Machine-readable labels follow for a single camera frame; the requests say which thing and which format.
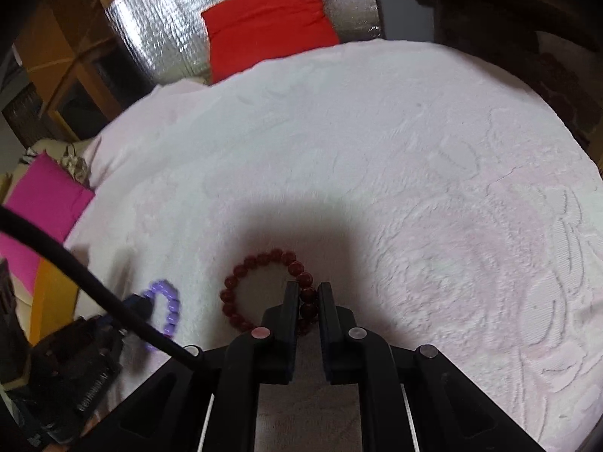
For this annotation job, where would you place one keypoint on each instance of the pale pink embossed blanket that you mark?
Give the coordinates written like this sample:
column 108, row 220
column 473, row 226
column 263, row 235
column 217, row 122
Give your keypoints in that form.
column 353, row 150

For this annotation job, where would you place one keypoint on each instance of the wooden cabinet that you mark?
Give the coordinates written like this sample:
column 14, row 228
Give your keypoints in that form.
column 61, row 47

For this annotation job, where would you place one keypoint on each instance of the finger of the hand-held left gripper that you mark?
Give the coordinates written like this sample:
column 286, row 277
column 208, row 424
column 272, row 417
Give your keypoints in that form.
column 140, row 306

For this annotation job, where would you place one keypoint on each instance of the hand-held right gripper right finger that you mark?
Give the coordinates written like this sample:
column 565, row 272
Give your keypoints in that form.
column 332, row 334

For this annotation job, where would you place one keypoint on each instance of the orange box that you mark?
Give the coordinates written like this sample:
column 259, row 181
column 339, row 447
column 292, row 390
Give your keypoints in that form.
column 54, row 301

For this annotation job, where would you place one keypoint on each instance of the red cloth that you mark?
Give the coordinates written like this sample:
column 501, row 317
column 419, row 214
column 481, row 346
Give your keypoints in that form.
column 268, row 19

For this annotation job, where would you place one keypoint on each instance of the silver foil mat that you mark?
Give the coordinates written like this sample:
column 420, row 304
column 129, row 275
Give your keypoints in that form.
column 155, row 23

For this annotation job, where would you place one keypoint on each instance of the magenta cloth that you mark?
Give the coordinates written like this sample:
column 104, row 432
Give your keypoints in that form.
column 42, row 202

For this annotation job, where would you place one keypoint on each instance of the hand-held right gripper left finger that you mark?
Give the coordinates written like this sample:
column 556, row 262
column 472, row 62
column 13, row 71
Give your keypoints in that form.
column 282, row 329

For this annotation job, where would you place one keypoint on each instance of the beige patterned cloth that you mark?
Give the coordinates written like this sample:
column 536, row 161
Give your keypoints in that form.
column 75, row 162

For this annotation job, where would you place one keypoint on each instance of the dark wooden shelf unit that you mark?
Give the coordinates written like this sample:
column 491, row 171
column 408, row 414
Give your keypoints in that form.
column 494, row 9

